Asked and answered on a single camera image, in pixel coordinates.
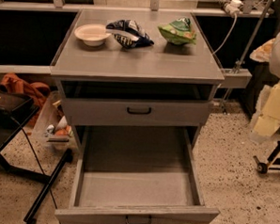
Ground grey drawer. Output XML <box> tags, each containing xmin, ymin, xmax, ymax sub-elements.
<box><xmin>61</xmin><ymin>98</ymin><xmax>211</xmax><ymax>127</ymax></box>
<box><xmin>55</xmin><ymin>126</ymin><xmax>220</xmax><ymax>224</ymax></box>

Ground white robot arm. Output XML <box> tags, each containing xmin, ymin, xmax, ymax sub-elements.
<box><xmin>249</xmin><ymin>32</ymin><xmax>280</xmax><ymax>144</ymax></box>

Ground grey top drawer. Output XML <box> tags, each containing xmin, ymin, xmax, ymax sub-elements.
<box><xmin>61</xmin><ymin>98</ymin><xmax>211</xmax><ymax>127</ymax></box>

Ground grey drawer cabinet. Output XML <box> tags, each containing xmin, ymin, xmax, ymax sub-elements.
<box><xmin>51</xmin><ymin>8</ymin><xmax>224</xmax><ymax>150</ymax></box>

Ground blue chip bag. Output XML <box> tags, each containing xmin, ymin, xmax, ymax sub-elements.
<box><xmin>105</xmin><ymin>20</ymin><xmax>154</xmax><ymax>48</ymax></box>

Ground green chip bag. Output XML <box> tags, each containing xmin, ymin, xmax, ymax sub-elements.
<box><xmin>158</xmin><ymin>17</ymin><xmax>196</xmax><ymax>46</ymax></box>

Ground clear plastic bin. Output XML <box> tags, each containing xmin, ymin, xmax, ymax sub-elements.
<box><xmin>32</xmin><ymin>90</ymin><xmax>77</xmax><ymax>150</ymax></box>

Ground white paper bowl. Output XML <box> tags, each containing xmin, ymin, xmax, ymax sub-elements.
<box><xmin>74</xmin><ymin>24</ymin><xmax>110</xmax><ymax>47</ymax></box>

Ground orange jacket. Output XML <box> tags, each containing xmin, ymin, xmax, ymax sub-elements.
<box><xmin>0</xmin><ymin>73</ymin><xmax>51</xmax><ymax>126</ymax></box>

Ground metal pole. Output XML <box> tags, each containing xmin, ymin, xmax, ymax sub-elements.
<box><xmin>220</xmin><ymin>0</ymin><xmax>272</xmax><ymax>115</ymax></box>

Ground black stand with bag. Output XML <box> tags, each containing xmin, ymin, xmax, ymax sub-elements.
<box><xmin>0</xmin><ymin>90</ymin><xmax>72</xmax><ymax>224</ymax></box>

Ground black wheeled tripod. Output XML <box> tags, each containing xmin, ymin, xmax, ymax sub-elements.
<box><xmin>254</xmin><ymin>141</ymin><xmax>280</xmax><ymax>174</ymax></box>

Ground white power strip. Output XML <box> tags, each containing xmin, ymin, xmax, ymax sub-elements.
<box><xmin>223</xmin><ymin>0</ymin><xmax>241</xmax><ymax>15</ymax></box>

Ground white power cable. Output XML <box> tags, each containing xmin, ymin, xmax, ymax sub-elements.
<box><xmin>211</xmin><ymin>12</ymin><xmax>240</xmax><ymax>56</ymax></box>

